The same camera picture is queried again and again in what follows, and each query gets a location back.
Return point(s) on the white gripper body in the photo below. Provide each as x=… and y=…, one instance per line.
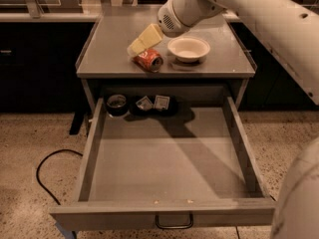
x=171, y=23

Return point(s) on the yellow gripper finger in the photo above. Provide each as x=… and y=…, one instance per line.
x=149, y=37

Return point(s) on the red coke can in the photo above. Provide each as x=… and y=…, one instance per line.
x=150, y=60

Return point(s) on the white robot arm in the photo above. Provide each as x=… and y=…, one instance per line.
x=290, y=31

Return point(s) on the open grey top drawer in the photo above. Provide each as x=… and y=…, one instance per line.
x=198, y=161

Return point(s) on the grey cabinet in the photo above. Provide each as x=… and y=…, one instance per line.
x=106, y=57

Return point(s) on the white bowl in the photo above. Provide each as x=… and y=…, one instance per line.
x=188, y=49

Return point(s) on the white packet right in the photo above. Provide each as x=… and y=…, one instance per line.
x=161, y=103

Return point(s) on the white packet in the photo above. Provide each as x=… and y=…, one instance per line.
x=161, y=103
x=144, y=104

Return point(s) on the white packet left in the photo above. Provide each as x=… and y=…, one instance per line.
x=144, y=104

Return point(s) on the black tray with packets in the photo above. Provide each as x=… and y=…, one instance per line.
x=172, y=108

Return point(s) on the black tape roll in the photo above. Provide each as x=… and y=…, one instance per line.
x=117, y=105

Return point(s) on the white counter rail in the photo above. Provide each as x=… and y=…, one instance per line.
x=50, y=17

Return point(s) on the black drawer handle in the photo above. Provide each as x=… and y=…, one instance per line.
x=174, y=221

